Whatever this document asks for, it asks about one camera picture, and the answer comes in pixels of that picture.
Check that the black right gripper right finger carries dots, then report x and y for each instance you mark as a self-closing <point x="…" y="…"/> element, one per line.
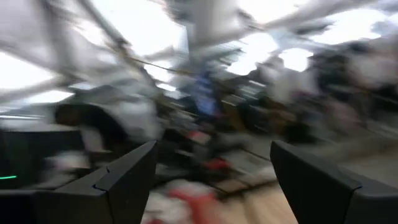
<point x="326" y="199"/>

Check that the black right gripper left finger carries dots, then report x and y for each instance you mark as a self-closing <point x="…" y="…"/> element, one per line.
<point x="93" y="202"/>

